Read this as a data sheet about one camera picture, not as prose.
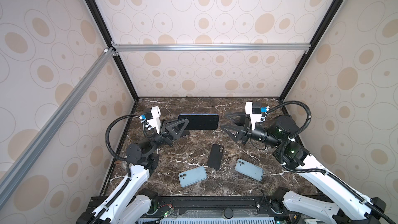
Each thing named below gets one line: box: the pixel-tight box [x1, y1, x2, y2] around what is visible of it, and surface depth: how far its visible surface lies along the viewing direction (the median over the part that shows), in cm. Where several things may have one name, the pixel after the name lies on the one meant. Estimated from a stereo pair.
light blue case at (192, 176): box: [178, 166, 208, 188], surface depth 85 cm
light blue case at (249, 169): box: [234, 158, 265, 181], surface depth 87 cm
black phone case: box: [207, 144, 224, 171], surface depth 92 cm
